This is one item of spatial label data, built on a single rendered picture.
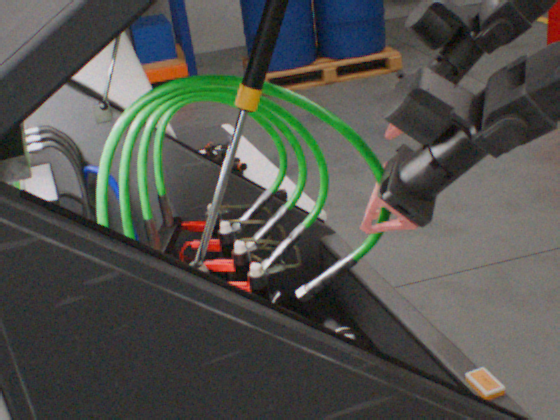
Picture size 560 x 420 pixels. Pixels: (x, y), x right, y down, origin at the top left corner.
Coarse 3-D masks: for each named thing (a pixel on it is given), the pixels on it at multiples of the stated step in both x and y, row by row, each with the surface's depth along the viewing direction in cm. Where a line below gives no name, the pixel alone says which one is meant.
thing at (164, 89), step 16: (176, 80) 83; (192, 80) 83; (208, 80) 83; (224, 80) 83; (240, 80) 83; (144, 96) 84; (160, 96) 84; (272, 96) 84; (288, 96) 83; (128, 112) 85; (320, 112) 84; (336, 128) 85; (352, 128) 85; (112, 144) 87; (112, 160) 89; (368, 160) 87; (384, 208) 89; (368, 240) 92; (352, 256) 93
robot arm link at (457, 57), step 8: (456, 32) 110; (464, 32) 110; (448, 40) 110; (456, 40) 110; (464, 40) 109; (472, 40) 109; (448, 48) 111; (456, 48) 110; (464, 48) 110; (472, 48) 109; (448, 56) 110; (456, 56) 110; (464, 56) 110; (472, 56) 110; (480, 56) 111; (456, 64) 110; (464, 64) 110; (472, 64) 111; (464, 72) 111
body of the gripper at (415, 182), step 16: (400, 160) 86; (416, 160) 82; (432, 160) 81; (400, 176) 84; (416, 176) 82; (432, 176) 81; (448, 176) 82; (400, 192) 83; (416, 192) 83; (432, 192) 83; (416, 208) 83; (432, 208) 85
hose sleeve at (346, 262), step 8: (344, 256) 94; (336, 264) 94; (344, 264) 93; (352, 264) 93; (328, 272) 94; (336, 272) 94; (344, 272) 94; (312, 280) 95; (320, 280) 95; (328, 280) 94; (312, 288) 95; (320, 288) 95
